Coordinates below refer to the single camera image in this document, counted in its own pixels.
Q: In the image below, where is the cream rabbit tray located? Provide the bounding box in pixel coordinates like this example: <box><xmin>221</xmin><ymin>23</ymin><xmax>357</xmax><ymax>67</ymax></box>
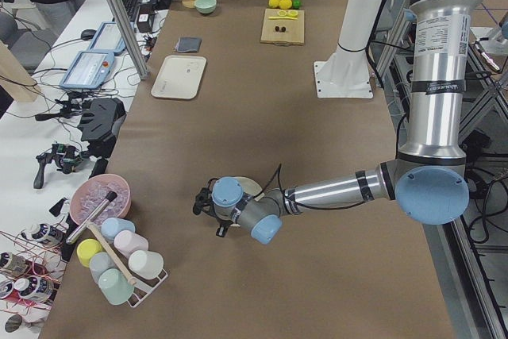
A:
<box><xmin>151</xmin><ymin>55</ymin><xmax>207</xmax><ymax>100</ymax></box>

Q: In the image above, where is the blue teach pendant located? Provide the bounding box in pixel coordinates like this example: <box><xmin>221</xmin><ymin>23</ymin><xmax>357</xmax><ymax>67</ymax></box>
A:
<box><xmin>60</xmin><ymin>50</ymin><xmax>115</xmax><ymax>91</ymax></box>
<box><xmin>88</xmin><ymin>21</ymin><xmax>126</xmax><ymax>56</ymax></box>

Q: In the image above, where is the aluminium frame post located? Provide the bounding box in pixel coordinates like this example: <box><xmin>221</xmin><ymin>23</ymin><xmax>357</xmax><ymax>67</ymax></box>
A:
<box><xmin>106</xmin><ymin>0</ymin><xmax>148</xmax><ymax>80</ymax></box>

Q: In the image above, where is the grey cup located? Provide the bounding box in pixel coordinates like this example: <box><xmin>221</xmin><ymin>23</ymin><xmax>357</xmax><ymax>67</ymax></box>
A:
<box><xmin>89</xmin><ymin>252</ymin><xmax>116</xmax><ymax>283</ymax></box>

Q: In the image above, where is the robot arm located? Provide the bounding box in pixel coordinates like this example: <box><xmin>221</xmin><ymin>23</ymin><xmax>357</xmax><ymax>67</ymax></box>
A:
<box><xmin>208</xmin><ymin>0</ymin><xmax>482</xmax><ymax>244</ymax></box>

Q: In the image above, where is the round cream plate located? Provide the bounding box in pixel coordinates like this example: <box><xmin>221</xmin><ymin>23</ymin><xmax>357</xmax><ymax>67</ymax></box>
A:
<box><xmin>235</xmin><ymin>176</ymin><xmax>264</xmax><ymax>201</ymax></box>

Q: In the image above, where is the whole yellow lemon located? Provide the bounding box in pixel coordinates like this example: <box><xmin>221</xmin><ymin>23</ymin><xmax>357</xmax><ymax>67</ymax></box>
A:
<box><xmin>278</xmin><ymin>0</ymin><xmax>293</xmax><ymax>10</ymax></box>
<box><xmin>268</xmin><ymin>0</ymin><xmax>280</xmax><ymax>8</ymax></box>

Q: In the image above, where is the blue cup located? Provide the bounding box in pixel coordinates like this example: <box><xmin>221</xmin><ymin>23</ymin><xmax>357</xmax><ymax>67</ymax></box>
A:
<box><xmin>101</xmin><ymin>218</ymin><xmax>136</xmax><ymax>243</ymax></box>

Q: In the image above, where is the yellow cup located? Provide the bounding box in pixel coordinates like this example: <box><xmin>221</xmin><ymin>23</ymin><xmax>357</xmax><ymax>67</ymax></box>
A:
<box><xmin>76</xmin><ymin>238</ymin><xmax>104</xmax><ymax>268</ymax></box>

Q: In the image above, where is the mint green cup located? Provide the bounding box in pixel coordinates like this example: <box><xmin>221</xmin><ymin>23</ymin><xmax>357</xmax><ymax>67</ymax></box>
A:
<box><xmin>98</xmin><ymin>268</ymin><xmax>134</xmax><ymax>306</ymax></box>

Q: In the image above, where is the grey folded cloth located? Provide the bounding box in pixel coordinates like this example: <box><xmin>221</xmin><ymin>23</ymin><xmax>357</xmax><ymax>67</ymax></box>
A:
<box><xmin>175</xmin><ymin>37</ymin><xmax>202</xmax><ymax>53</ymax></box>

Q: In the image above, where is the mint green bowl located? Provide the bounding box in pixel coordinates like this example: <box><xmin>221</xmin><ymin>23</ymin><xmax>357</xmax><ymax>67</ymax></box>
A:
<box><xmin>194</xmin><ymin>0</ymin><xmax>217</xmax><ymax>15</ymax></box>

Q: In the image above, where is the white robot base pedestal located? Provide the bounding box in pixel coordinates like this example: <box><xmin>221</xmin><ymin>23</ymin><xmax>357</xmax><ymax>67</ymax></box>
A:
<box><xmin>314</xmin><ymin>0</ymin><xmax>382</xmax><ymax>98</ymax></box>

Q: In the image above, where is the wooden cutting board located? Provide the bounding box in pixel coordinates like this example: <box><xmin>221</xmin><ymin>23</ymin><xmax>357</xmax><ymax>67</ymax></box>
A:
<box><xmin>260</xmin><ymin>9</ymin><xmax>305</xmax><ymax>45</ymax></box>

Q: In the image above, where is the black keyboard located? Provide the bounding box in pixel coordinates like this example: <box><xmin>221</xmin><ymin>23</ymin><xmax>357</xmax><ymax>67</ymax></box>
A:
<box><xmin>121</xmin><ymin>0</ymin><xmax>140</xmax><ymax>22</ymax></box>

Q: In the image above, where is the metal ice scoop black tip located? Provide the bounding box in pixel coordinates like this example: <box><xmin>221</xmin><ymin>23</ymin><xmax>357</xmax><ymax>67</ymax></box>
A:
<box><xmin>65</xmin><ymin>191</ymin><xmax>117</xmax><ymax>245</ymax></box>

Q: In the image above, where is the pink bowl of ice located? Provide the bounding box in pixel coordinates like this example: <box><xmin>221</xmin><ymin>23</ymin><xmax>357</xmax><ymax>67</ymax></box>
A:
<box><xmin>70</xmin><ymin>174</ymin><xmax>131</xmax><ymax>226</ymax></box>

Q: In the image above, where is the black device stand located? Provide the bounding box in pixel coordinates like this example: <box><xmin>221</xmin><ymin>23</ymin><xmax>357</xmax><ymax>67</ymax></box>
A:
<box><xmin>78</xmin><ymin>98</ymin><xmax>126</xmax><ymax>178</ymax></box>

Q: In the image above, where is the yellow plastic knife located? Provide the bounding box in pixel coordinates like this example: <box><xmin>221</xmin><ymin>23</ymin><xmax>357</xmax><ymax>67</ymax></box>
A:
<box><xmin>267</xmin><ymin>16</ymin><xmax>298</xmax><ymax>21</ymax></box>

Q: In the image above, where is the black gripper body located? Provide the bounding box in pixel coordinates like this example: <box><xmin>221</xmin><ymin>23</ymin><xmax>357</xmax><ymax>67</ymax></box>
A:
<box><xmin>216</xmin><ymin>218</ymin><xmax>233</xmax><ymax>231</ymax></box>

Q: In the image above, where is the pink cup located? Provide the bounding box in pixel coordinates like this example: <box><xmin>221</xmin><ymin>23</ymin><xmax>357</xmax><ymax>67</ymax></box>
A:
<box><xmin>114</xmin><ymin>229</ymin><xmax>148</xmax><ymax>258</ymax></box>

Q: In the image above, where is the white cup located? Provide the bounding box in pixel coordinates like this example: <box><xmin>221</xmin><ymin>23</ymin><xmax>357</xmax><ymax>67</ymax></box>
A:
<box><xmin>129</xmin><ymin>250</ymin><xmax>164</xmax><ymax>279</ymax></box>

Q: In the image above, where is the black computer mouse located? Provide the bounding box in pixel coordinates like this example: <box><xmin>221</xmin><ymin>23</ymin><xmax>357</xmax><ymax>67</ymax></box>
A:
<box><xmin>80</xmin><ymin>29</ymin><xmax>96</xmax><ymax>41</ymax></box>

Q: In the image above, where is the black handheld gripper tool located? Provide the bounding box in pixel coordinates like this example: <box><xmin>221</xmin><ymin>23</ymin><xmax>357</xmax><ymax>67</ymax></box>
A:
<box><xmin>33</xmin><ymin>143</ymin><xmax>90</xmax><ymax>189</ymax></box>

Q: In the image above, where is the white cup rack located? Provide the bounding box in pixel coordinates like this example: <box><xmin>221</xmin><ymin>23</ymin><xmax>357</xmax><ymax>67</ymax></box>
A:
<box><xmin>127</xmin><ymin>269</ymin><xmax>169</xmax><ymax>308</ymax></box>

